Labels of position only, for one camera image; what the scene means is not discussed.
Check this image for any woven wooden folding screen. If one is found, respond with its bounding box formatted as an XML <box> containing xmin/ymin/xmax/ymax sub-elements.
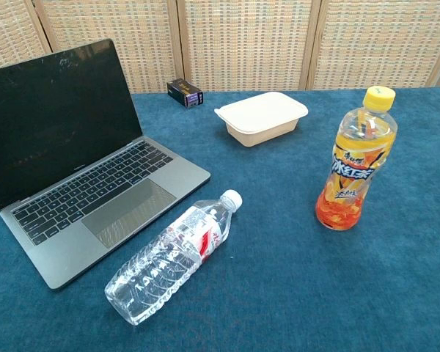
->
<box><xmin>0</xmin><ymin>0</ymin><xmax>440</xmax><ymax>97</ymax></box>

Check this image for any grey laptop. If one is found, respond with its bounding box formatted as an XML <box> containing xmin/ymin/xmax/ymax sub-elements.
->
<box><xmin>0</xmin><ymin>38</ymin><xmax>212</xmax><ymax>290</ymax></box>

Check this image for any iced tea bottle yellow cap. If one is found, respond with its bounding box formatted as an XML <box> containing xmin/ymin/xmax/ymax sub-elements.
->
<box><xmin>315</xmin><ymin>86</ymin><xmax>399</xmax><ymax>232</ymax></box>

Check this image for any blue table mat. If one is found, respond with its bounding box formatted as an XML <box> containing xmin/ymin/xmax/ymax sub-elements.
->
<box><xmin>0</xmin><ymin>87</ymin><xmax>440</xmax><ymax>352</ymax></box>

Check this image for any small black carton box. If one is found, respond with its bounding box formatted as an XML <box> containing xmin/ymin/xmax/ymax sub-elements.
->
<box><xmin>166</xmin><ymin>78</ymin><xmax>205</xmax><ymax>109</ymax></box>

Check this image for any beige lidded lunch box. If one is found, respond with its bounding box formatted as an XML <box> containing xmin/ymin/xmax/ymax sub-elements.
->
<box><xmin>214</xmin><ymin>91</ymin><xmax>309</xmax><ymax>148</ymax></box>

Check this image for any clear plastic water bottle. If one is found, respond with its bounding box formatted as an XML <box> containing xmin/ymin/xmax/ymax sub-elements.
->
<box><xmin>104</xmin><ymin>189</ymin><xmax>243</xmax><ymax>326</ymax></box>

